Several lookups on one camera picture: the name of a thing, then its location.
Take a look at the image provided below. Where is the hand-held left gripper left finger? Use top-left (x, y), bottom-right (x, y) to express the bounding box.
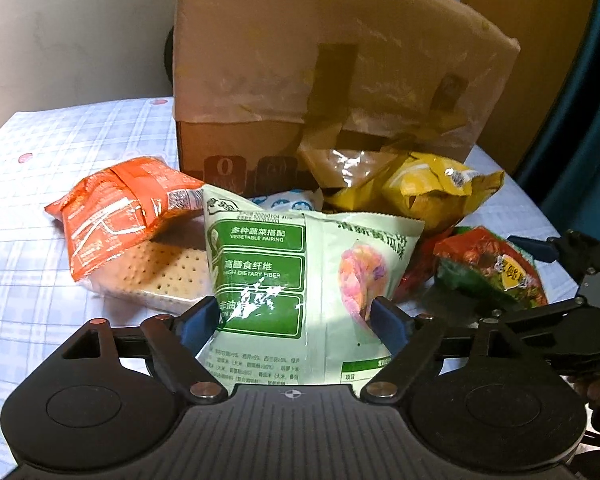
top-left (60, 296), bottom-right (229, 406)

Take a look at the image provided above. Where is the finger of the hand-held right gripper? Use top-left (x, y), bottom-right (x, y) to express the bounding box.
top-left (477, 296), bottom-right (588, 346)
top-left (507, 230), bottom-right (600, 277)

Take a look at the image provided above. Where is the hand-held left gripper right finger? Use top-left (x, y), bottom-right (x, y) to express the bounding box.
top-left (360, 297), bottom-right (511, 406)

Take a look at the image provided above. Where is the yellow chip bag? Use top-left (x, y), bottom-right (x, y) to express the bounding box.
top-left (300, 147), bottom-right (506, 236)

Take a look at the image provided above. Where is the orange snack packet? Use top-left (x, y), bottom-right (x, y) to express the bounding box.
top-left (44, 156), bottom-right (205, 286)

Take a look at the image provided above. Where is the cardboard box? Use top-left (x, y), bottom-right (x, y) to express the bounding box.
top-left (172, 0), bottom-right (522, 196)

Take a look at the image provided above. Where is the red green snack packet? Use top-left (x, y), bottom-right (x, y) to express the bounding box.
top-left (395, 225), bottom-right (551, 308)

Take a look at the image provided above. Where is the clear cracker packet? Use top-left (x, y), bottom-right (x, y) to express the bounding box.
top-left (82, 240), bottom-right (213, 313)

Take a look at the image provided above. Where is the small white blue packet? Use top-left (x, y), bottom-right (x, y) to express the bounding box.
top-left (252, 187), bottom-right (325, 216)

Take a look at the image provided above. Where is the dark teal curtain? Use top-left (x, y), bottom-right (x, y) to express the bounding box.
top-left (515, 0), bottom-right (600, 241)

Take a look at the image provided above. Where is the plaid bed sheet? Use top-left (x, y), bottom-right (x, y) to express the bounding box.
top-left (0, 97), bottom-right (581, 480)

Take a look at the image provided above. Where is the wooden door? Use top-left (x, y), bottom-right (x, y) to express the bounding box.
top-left (460, 0), bottom-right (600, 171)

